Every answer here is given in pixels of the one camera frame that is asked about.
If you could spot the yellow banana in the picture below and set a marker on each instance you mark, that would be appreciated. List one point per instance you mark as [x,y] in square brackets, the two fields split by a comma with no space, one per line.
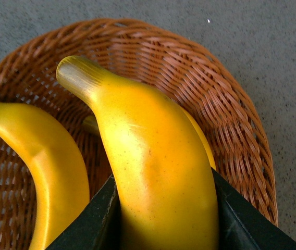
[164,180]
[90,125]
[55,163]

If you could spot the yellow banana front in basket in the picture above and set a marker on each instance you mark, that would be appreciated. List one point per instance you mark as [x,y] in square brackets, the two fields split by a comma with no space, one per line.
[55,163]

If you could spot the brown wicker basket right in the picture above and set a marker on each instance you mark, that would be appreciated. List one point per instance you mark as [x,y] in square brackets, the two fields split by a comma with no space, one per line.
[186,71]

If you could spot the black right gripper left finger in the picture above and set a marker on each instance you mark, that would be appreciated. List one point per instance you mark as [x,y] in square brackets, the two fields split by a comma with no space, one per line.
[98,226]

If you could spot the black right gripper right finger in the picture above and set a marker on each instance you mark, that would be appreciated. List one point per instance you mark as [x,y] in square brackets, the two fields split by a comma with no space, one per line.
[241,226]

